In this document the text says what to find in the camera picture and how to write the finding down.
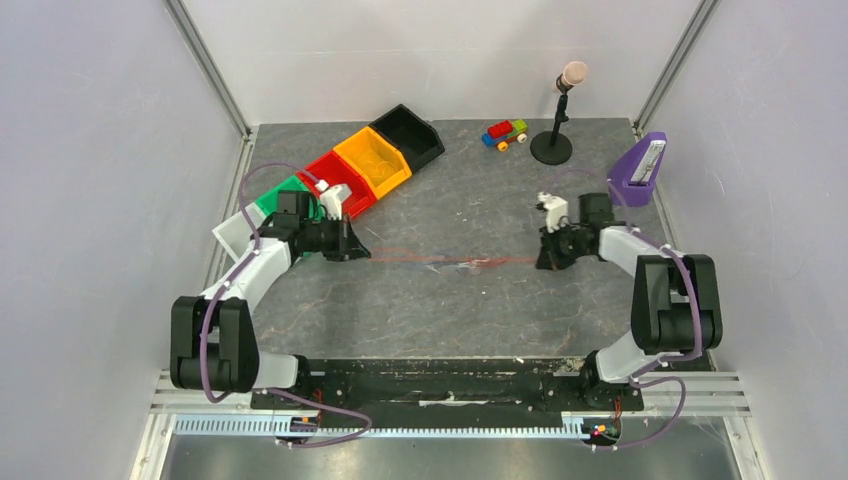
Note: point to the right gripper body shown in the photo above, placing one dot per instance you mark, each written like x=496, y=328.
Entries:
x=553, y=249

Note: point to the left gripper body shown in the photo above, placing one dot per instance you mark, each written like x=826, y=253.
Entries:
x=326, y=238

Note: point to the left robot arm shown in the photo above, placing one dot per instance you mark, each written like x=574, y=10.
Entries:
x=213, y=345

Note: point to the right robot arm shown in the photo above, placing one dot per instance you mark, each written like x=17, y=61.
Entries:
x=675, y=310

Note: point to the green bin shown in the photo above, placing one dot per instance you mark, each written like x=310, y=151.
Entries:
x=268, y=203

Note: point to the red bin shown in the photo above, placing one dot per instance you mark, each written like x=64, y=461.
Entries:
x=333, y=169

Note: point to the yellow bin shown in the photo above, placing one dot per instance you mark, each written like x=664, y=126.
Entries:
x=381, y=164

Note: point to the white bin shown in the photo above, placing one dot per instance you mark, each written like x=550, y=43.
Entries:
x=234, y=235

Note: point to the microphone on stand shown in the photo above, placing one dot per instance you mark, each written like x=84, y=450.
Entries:
x=552, y=147

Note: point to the purple metronome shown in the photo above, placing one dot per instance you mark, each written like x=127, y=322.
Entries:
x=633, y=177

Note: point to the black bin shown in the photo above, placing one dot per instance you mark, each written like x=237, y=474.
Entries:
x=415, y=138

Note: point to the toy brick car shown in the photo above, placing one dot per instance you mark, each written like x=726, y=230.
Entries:
x=501, y=135

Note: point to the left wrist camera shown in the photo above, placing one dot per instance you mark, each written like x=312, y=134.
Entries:
x=332, y=198

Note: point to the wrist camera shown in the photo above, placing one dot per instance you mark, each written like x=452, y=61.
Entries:
x=556, y=211
x=332, y=198

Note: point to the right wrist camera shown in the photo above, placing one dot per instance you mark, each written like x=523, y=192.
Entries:
x=556, y=211

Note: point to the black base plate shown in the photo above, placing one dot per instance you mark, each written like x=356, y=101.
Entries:
x=463, y=393

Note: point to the slotted cable duct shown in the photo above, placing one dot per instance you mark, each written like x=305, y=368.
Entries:
x=293, y=427

